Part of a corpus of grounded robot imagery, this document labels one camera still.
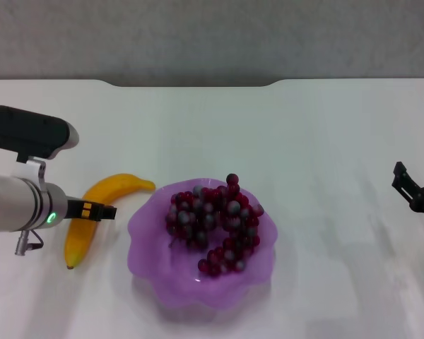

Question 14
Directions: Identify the dark red grape bunch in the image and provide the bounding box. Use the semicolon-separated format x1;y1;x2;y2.
165;172;266;280

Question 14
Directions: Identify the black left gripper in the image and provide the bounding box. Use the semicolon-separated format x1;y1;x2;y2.
66;198;118;222

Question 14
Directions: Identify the purple translucent wavy bowl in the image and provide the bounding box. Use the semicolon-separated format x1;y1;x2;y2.
126;178;279;312

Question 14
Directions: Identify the yellow banana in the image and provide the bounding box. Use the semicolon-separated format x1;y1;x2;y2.
64;172;156;270

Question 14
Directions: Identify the silver left camera mount bracket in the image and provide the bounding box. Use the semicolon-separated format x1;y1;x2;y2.
15;157;47;192

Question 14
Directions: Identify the left arm cable with connector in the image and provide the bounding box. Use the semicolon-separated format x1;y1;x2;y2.
14;230;45;256

